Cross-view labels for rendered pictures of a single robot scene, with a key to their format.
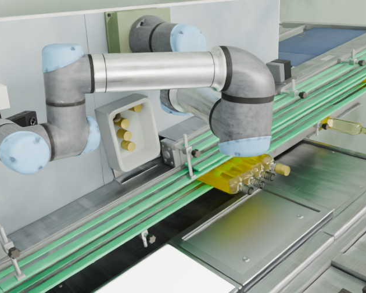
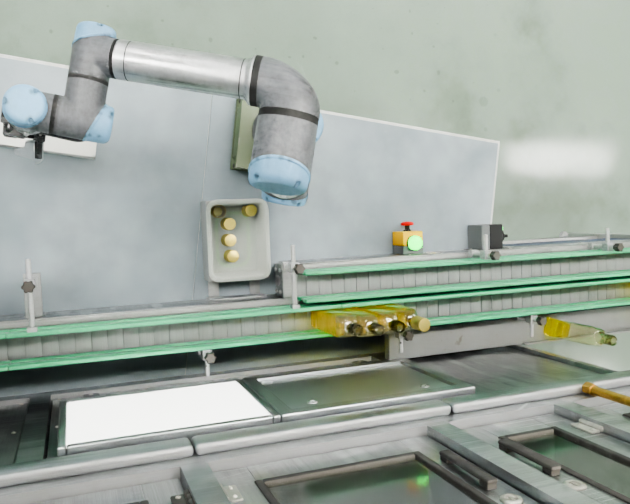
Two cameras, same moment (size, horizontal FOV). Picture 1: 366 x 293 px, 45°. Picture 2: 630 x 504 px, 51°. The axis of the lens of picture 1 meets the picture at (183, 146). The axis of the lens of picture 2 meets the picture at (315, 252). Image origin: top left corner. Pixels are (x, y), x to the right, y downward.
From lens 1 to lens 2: 82 cm
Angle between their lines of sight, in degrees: 27
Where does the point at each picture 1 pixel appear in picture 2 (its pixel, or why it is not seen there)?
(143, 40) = not seen: hidden behind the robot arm
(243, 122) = (265, 135)
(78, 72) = (98, 46)
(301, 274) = (372, 429)
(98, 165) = (190, 272)
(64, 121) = (74, 92)
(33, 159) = (25, 107)
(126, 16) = not seen: hidden behind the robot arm
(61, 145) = (64, 113)
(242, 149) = (261, 168)
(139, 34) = not seen: hidden behind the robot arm
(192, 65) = (216, 62)
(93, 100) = (201, 190)
